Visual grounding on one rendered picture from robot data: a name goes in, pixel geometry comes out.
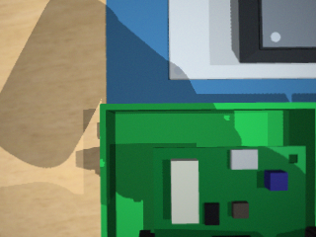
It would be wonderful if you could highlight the green bin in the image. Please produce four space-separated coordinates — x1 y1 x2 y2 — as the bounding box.
100 103 316 237

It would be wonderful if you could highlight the green circuit board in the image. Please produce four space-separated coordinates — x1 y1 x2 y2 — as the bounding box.
153 145 306 237

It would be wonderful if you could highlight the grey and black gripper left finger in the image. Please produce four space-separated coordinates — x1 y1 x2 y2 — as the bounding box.
139 230 155 237

